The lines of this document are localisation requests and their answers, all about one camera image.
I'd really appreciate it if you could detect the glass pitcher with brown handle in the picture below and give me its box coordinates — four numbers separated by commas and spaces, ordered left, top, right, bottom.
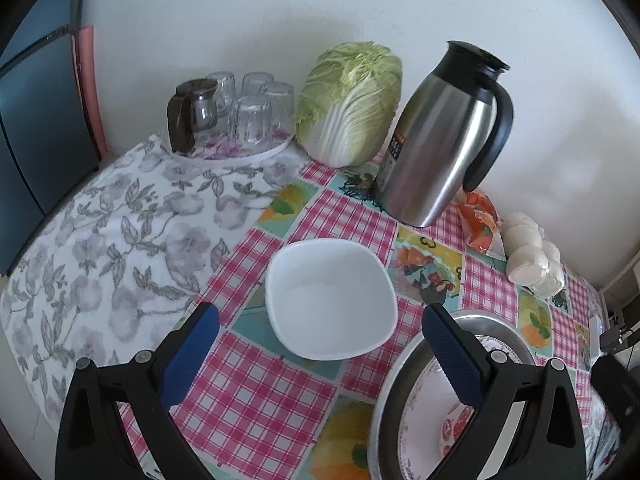
166, 79, 219, 155

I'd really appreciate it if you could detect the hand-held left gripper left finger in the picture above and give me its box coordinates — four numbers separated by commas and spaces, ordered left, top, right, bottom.
55, 302, 221, 480

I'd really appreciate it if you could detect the orange snack packet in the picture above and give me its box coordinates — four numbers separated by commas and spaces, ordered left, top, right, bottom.
457, 189, 507, 261

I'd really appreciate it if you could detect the pink checked printed tablecloth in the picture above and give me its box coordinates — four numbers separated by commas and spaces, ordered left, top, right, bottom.
117, 152, 621, 480

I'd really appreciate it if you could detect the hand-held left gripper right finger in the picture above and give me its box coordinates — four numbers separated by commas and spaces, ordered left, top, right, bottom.
421, 302, 587, 480

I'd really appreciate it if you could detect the stainless steel thermos jug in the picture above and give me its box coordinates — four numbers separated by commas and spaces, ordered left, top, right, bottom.
375, 40, 515, 228

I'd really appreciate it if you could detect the white square bowl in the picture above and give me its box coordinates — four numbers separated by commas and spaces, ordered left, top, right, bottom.
265, 239, 399, 361

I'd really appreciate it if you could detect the clear drinking glass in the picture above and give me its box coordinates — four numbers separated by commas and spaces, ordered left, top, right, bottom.
232, 96, 273, 147
262, 81, 296, 133
241, 72, 275, 98
206, 71, 237, 118

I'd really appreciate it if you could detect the blue cabinet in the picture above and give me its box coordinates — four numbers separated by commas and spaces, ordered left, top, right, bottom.
0, 0, 101, 276

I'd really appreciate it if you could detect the napa cabbage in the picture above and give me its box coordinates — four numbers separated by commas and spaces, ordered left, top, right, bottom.
294, 41, 404, 167

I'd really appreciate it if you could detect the bag of white buns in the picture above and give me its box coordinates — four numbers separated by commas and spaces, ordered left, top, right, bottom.
501, 212, 566, 298

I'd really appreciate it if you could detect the round white floral tray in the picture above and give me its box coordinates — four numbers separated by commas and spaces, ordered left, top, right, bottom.
170, 130, 296, 163

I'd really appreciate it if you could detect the grey floral tablecloth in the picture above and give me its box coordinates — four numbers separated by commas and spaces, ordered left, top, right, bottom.
0, 132, 311, 436

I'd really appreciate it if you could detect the round stainless steel plate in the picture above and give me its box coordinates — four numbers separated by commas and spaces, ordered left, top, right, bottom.
367, 308, 538, 480

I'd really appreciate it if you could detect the pink vertical strip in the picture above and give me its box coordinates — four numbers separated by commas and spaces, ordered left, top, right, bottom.
74, 25, 108, 158

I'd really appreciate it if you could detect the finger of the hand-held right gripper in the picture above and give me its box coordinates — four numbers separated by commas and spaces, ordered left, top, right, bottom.
590, 355, 640, 441

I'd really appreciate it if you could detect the white plate with floral rim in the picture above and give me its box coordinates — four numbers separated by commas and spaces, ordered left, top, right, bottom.
397, 360, 481, 480

